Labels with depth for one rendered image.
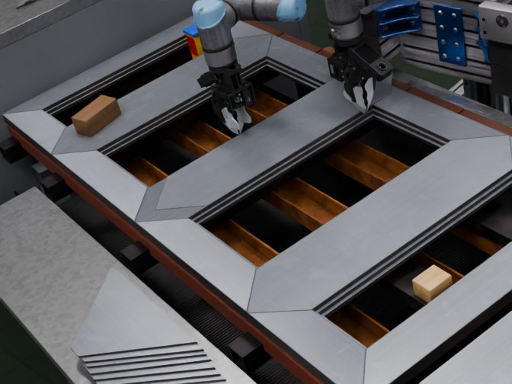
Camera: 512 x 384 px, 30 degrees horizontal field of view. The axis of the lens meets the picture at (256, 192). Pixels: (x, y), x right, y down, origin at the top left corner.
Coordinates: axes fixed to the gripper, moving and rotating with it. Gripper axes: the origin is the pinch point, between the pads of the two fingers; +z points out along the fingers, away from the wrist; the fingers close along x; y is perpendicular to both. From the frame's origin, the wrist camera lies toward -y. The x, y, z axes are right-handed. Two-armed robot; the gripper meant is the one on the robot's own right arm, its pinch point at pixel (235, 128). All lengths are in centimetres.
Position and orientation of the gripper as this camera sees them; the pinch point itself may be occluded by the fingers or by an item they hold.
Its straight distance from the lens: 239.6
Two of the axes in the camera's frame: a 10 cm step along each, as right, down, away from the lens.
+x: 7.8, -4.9, 3.8
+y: 5.8, 3.7, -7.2
